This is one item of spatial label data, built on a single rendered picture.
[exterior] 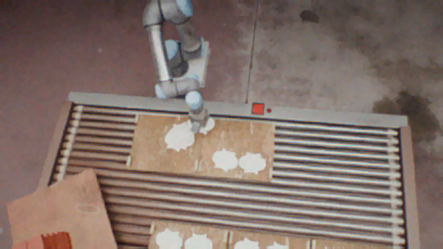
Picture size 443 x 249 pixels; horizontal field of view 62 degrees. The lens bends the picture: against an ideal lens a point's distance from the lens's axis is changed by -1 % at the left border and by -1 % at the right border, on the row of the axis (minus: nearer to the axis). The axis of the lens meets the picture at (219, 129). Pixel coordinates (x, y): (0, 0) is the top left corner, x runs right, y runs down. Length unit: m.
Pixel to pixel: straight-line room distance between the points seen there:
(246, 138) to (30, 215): 1.25
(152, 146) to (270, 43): 1.83
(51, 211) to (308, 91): 2.26
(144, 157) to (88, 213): 0.43
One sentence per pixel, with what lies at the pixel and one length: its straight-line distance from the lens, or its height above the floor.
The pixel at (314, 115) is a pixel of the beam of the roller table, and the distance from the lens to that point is 2.27.
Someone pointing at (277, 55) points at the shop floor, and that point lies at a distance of 3.55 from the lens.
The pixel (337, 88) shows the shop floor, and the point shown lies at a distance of 3.45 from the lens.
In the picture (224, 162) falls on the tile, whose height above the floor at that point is 0.94.
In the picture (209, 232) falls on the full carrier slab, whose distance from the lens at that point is 2.03.
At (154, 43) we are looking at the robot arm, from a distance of 1.87.
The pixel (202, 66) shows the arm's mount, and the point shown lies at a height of 0.95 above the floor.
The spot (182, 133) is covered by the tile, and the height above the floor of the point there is 0.97.
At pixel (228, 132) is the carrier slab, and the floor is 0.94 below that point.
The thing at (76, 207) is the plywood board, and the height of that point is 1.04.
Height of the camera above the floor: 2.94
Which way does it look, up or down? 67 degrees down
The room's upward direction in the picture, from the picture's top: 11 degrees counter-clockwise
